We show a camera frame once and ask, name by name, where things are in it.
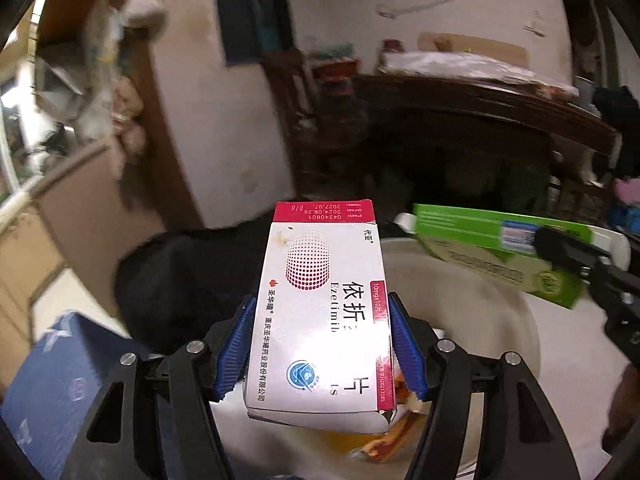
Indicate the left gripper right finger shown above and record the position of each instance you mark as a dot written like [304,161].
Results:
[521,436]

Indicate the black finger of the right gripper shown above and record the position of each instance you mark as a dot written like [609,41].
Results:
[614,290]

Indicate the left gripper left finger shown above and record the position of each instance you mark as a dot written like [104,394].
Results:
[152,418]

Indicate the green toothpaste box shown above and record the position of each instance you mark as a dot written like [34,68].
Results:
[500,246]

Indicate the red white medicine box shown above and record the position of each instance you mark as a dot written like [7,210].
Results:
[322,354]

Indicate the orange yellow paper bag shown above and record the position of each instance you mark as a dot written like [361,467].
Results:
[404,435]

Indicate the beige kitchen cabinets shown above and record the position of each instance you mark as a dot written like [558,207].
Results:
[31,259]

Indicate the person's right hand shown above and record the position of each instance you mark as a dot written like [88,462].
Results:
[624,410]

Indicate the blue checked tablecloth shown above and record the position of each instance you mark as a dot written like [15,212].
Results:
[50,395]

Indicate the black garbage bag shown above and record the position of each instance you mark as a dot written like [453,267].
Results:
[174,287]

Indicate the dark wooden side table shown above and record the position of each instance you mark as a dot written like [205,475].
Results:
[466,144]

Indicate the hanging pink cloth bag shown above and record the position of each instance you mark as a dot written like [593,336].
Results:
[128,140]

